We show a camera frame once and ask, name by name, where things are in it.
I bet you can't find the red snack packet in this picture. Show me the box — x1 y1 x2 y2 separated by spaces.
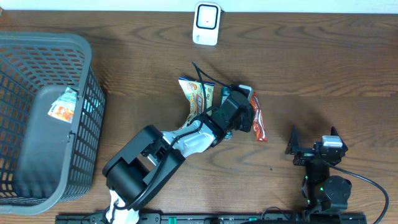
250 93 268 142

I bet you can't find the cream yellow snack bag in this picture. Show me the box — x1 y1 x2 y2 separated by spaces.
178 77 215 128

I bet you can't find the green orange snack packet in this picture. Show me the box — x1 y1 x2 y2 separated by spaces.
47 87 78 124

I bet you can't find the teal blister pack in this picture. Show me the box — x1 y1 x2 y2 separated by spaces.
220 86 233 141

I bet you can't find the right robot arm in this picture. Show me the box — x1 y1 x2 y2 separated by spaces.
285 127 352 218

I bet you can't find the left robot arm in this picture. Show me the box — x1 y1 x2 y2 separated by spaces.
102 85 254 223

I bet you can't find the white barcode scanner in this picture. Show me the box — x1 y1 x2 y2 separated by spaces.
192 2 221 46

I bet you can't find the grey plastic shopping basket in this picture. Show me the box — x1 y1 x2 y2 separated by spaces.
1 31 106 215

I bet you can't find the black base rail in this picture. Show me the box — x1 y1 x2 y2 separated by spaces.
55 212 367 224

